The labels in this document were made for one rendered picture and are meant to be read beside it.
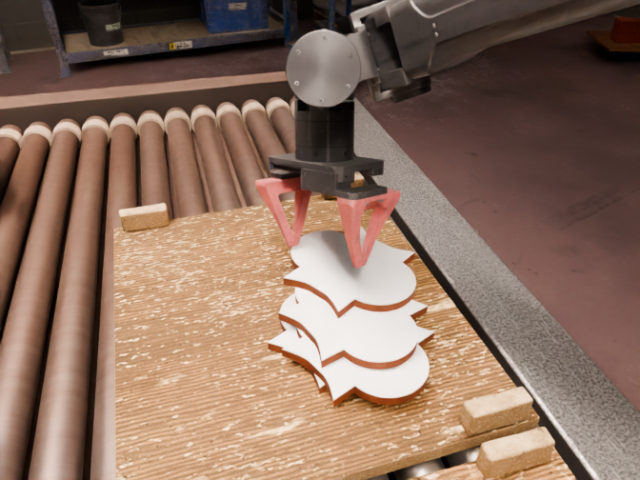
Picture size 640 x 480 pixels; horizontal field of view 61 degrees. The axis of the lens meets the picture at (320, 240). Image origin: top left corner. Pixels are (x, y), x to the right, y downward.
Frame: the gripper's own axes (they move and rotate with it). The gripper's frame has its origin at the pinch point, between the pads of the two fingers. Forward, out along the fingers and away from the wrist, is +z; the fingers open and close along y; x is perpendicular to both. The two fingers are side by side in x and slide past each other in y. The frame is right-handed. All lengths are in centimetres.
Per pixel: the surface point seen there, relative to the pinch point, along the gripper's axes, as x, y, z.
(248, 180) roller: 12.4, -29.5, -1.6
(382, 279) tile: 3.3, 5.0, 3.0
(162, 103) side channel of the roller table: 16, -62, -12
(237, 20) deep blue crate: 234, -339, -61
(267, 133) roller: 24.1, -39.3, -7.2
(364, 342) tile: -3.1, 8.4, 6.5
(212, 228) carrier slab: -0.2, -20.4, 1.8
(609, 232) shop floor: 206, -38, 46
